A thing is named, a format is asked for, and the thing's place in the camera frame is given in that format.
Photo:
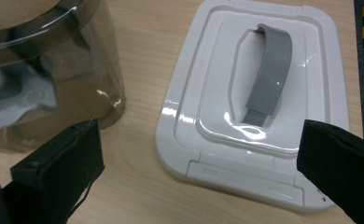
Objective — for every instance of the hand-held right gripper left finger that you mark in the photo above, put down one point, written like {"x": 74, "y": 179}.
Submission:
{"x": 55, "y": 177}

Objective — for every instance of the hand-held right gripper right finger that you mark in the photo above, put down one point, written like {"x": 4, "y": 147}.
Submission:
{"x": 345, "y": 168}

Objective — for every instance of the translucent grey storage box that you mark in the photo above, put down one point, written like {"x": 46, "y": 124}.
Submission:
{"x": 62, "y": 74}

